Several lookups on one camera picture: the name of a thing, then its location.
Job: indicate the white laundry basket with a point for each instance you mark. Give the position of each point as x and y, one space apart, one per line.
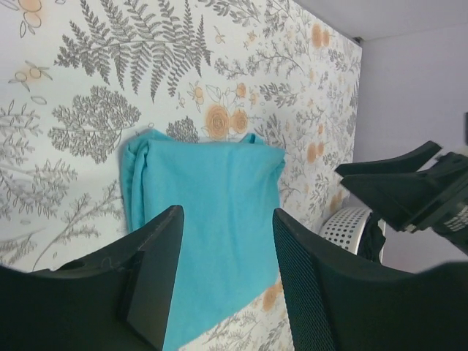
345 228

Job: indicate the floral table cloth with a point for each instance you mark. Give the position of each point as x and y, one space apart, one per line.
80 79

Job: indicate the teal t shirt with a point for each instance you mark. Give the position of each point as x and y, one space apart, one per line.
228 191

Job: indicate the black t shirt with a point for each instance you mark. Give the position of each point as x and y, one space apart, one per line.
372 240

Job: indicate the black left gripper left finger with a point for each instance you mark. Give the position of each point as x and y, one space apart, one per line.
116 298

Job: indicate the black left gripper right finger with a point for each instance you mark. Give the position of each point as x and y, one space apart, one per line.
339 301

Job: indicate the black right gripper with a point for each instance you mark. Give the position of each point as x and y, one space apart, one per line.
434 198

